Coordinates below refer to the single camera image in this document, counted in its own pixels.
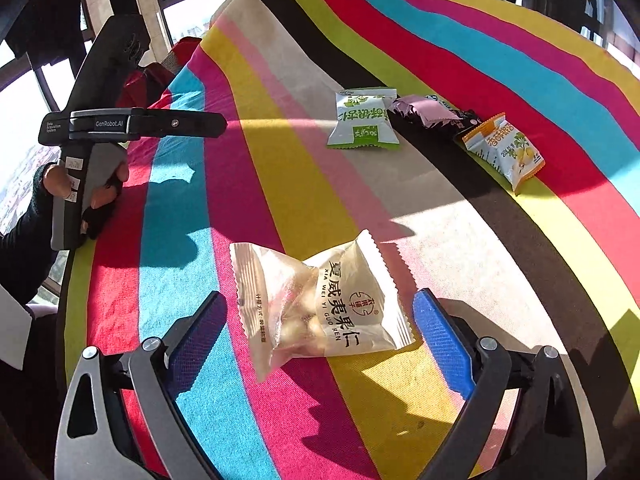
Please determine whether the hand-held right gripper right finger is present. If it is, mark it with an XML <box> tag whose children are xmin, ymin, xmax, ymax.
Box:
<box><xmin>412</xmin><ymin>287</ymin><xmax>584</xmax><ymax>480</ymax></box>

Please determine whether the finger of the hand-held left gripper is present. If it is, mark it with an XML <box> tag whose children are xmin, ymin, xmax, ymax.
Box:
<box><xmin>139</xmin><ymin>109</ymin><xmax>229</xmax><ymax>139</ymax></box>

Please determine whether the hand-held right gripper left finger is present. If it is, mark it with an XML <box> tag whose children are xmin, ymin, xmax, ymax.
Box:
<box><xmin>54</xmin><ymin>290</ymin><xmax>229</xmax><ymax>480</ymax></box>

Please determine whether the white nut packet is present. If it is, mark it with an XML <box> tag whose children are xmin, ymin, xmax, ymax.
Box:
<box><xmin>229</xmin><ymin>230</ymin><xmax>416</xmax><ymax>384</ymax></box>

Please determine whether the person's left forearm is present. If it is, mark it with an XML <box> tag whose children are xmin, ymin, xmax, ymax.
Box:
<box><xmin>0</xmin><ymin>165</ymin><xmax>62</xmax><ymax>307</ymax></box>

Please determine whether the person's left hand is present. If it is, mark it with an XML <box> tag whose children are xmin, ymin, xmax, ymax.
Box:
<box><xmin>42</xmin><ymin>160</ymin><xmax>131</xmax><ymax>240</ymax></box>

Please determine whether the red jacket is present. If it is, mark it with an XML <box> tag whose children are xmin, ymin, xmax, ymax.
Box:
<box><xmin>117</xmin><ymin>37</ymin><xmax>203</xmax><ymax>111</ymax></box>

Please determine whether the dark hanging garment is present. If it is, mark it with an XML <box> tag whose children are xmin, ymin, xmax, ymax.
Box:
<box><xmin>5</xmin><ymin>0</ymin><xmax>141</xmax><ymax>72</ymax></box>

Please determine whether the rainbow striped cloth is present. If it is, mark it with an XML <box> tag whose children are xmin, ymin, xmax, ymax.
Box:
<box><xmin>55</xmin><ymin>0</ymin><xmax>640</xmax><ymax>480</ymax></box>

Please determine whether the green and white snack packet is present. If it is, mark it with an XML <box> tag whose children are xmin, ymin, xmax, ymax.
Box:
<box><xmin>327</xmin><ymin>87</ymin><xmax>401</xmax><ymax>151</ymax></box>

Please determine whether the orange and white snack packet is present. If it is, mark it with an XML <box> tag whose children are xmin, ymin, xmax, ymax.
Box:
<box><xmin>461</xmin><ymin>112</ymin><xmax>546</xmax><ymax>196</ymax></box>

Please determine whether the black snack packet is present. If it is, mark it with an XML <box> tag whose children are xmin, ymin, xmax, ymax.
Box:
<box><xmin>427</xmin><ymin>94</ymin><xmax>484</xmax><ymax>137</ymax></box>

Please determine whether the purple snack packet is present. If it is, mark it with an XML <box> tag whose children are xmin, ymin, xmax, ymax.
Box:
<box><xmin>390</xmin><ymin>94</ymin><xmax>464</xmax><ymax>130</ymax></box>

